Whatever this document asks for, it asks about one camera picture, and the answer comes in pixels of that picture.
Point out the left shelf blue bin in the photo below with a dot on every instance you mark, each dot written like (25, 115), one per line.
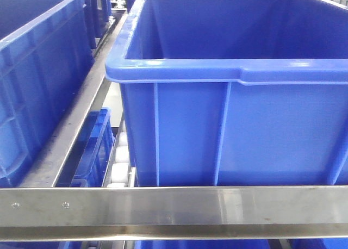
(45, 57)

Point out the white roller track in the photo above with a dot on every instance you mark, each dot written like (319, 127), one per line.
(120, 173)

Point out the shelf blue bin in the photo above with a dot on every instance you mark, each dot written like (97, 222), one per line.
(45, 57)
(234, 92)

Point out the lower left blue bin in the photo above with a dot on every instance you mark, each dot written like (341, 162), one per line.
(88, 160)

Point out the right shelf blue bin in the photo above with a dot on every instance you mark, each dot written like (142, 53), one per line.
(234, 92)

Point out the left shelf steel rail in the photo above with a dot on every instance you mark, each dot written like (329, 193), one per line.
(173, 213)

